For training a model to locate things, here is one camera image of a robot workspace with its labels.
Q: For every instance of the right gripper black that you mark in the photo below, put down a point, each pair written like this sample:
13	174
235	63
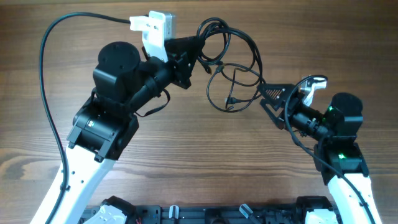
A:
279	121

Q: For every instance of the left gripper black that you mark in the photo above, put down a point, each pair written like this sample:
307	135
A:
181	64

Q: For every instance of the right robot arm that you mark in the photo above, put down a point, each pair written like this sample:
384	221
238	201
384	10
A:
330	138

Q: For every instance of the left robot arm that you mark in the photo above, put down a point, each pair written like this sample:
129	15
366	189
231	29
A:
107	121

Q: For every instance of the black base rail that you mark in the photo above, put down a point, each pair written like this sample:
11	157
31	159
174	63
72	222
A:
278	214

